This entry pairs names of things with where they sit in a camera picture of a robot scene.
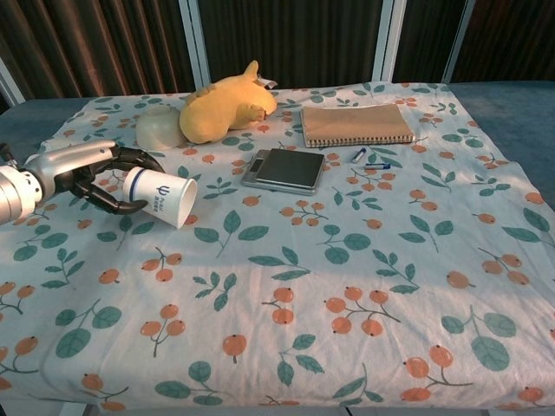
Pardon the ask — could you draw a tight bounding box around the dark brown curtain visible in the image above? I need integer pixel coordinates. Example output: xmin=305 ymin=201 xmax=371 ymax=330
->
xmin=0 ymin=0 xmax=555 ymax=114

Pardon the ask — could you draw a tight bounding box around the floral fruit print tablecloth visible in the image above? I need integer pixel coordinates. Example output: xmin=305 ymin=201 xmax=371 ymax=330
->
xmin=0 ymin=80 xmax=555 ymax=413

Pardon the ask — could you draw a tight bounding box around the white window frame post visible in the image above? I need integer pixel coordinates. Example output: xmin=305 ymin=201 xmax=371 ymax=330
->
xmin=178 ymin=0 xmax=212 ymax=94
xmin=442 ymin=0 xmax=477 ymax=85
xmin=370 ymin=0 xmax=406 ymax=84

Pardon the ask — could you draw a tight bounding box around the white paper cup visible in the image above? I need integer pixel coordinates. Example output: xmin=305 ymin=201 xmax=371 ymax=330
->
xmin=121 ymin=168 xmax=199 ymax=230

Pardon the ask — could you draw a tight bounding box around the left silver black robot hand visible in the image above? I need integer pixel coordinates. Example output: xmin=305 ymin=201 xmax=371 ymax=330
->
xmin=23 ymin=139 xmax=167 ymax=216

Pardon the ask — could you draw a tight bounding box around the silver digital kitchen scale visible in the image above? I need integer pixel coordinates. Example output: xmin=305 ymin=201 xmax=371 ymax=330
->
xmin=240 ymin=147 xmax=327 ymax=197

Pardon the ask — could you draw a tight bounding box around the brown spiral notebook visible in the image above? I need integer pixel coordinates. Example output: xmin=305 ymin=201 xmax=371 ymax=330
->
xmin=300 ymin=102 xmax=417 ymax=149

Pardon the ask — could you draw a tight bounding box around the yellow plush toy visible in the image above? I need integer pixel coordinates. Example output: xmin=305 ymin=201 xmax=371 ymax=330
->
xmin=179 ymin=60 xmax=278 ymax=145

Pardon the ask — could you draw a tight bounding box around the cream ceramic bowl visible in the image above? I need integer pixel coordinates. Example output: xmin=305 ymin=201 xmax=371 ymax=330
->
xmin=135 ymin=105 xmax=186 ymax=152

